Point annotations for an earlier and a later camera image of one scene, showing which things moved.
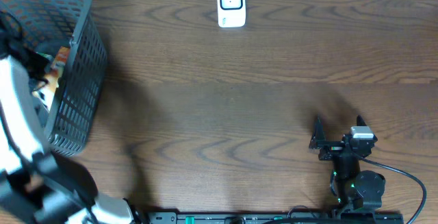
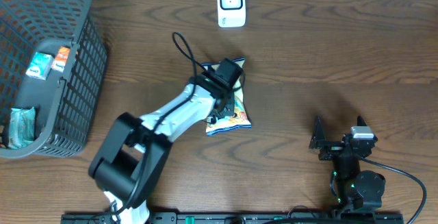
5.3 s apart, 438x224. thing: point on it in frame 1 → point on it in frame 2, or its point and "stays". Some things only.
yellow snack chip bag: x=46 y=92 → x=241 y=118
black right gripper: x=318 y=141 stays
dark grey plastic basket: x=53 y=12 stays
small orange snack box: x=61 y=59 stays
